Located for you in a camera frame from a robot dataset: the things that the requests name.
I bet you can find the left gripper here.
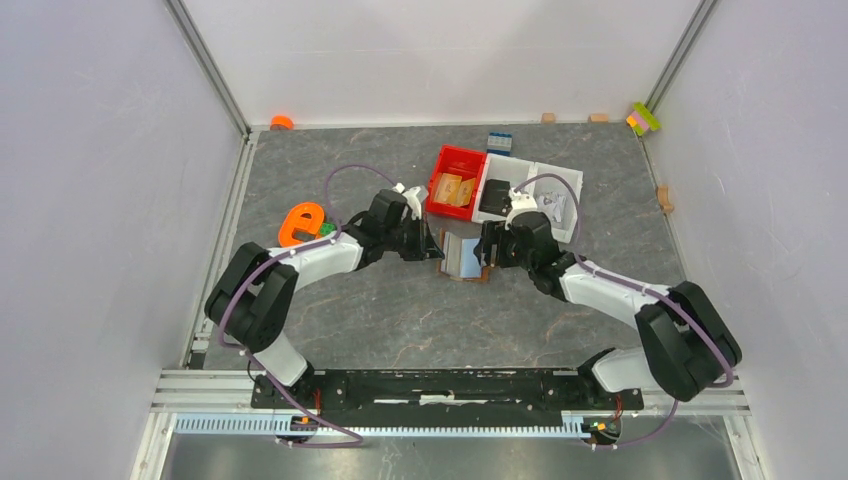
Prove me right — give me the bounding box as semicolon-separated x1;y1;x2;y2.
383;213;444;262

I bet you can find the brown leather card holder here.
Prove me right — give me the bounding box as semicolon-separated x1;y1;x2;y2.
437;231;491;283

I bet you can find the red plastic bin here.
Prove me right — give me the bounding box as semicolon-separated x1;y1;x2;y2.
426;145;486;221

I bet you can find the white divided plastic bin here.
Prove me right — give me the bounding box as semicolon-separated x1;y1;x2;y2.
471;153;584;243

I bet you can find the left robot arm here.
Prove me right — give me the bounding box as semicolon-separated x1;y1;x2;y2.
203;184;444;408

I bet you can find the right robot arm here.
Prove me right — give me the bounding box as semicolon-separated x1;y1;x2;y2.
475;212;743;408

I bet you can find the gold card in red bin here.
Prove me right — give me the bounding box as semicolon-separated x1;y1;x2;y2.
432;173;462;205

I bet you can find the black wallet in bin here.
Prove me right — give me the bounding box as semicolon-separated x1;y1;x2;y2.
478;179;511;217

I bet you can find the blue toy brick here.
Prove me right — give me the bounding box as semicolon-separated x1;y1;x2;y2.
486;132;513;156

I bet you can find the green toy brick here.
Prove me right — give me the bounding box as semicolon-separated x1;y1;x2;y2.
318;223;337;237

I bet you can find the orange letter e toy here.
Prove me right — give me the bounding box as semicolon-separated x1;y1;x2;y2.
277;202;327;247

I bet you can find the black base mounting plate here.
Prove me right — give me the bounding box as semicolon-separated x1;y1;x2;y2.
290;368;644;427

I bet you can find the wooden arch block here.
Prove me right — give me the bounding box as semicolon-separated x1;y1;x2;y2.
656;185;675;215

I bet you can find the orange tape roll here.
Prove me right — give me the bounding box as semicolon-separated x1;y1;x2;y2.
269;115;294;131

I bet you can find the multicolour toy brick stack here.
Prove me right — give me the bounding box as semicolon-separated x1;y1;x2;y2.
625;102;662;137

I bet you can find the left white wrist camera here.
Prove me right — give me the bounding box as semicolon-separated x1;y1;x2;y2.
392;183;429;220

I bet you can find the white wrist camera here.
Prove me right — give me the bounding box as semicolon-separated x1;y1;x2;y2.
506;189;538;225
392;183;429;220

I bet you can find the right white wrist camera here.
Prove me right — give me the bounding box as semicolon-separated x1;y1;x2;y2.
506;189;538;225

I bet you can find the aluminium frame rail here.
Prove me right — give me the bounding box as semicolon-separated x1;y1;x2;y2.
131;369;765;479

